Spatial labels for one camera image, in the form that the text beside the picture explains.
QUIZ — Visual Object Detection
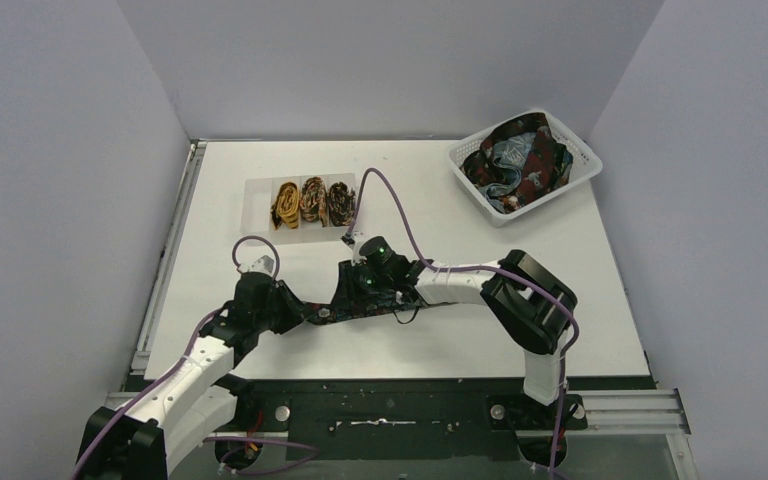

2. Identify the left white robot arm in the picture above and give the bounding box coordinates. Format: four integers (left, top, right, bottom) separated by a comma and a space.
70, 272, 315, 479

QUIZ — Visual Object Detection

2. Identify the clear plastic organizer tray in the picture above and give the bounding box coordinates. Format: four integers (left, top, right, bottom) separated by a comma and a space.
240, 173, 358, 245

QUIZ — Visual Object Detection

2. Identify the navy floral tie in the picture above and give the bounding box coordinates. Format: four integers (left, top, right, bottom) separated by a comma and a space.
303, 291, 438, 326

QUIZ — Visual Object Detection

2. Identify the white plastic basket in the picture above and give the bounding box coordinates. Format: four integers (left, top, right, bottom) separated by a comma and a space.
446, 109, 603, 228

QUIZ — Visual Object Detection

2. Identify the orange patterned rolled tie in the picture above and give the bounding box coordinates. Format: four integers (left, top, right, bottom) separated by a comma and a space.
299, 176, 328, 227

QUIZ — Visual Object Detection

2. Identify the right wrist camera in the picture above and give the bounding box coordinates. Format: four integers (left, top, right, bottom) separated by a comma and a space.
340, 229, 366, 248

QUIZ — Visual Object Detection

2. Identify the dark brown rolled tie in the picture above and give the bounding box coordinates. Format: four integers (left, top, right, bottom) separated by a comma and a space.
326, 182, 356, 226

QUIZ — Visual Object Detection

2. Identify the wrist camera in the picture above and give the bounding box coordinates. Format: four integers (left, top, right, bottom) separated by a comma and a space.
237, 255, 278, 276
340, 229, 366, 248

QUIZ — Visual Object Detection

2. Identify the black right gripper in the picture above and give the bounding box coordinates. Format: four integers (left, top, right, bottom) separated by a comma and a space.
333, 257, 392, 308

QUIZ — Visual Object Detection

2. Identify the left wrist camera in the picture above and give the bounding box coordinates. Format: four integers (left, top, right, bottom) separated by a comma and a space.
237, 255, 278, 276

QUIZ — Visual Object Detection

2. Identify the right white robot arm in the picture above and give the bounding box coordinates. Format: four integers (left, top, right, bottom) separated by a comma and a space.
323, 234, 578, 406

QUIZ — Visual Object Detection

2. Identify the yellow rolled tie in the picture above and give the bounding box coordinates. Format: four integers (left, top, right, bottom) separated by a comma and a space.
270, 181, 300, 230

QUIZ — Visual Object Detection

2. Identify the pile of patterned ties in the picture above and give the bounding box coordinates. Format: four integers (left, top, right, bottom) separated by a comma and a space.
460, 112, 574, 214

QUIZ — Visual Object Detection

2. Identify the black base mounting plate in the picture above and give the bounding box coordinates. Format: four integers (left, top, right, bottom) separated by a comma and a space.
206, 375, 653, 464

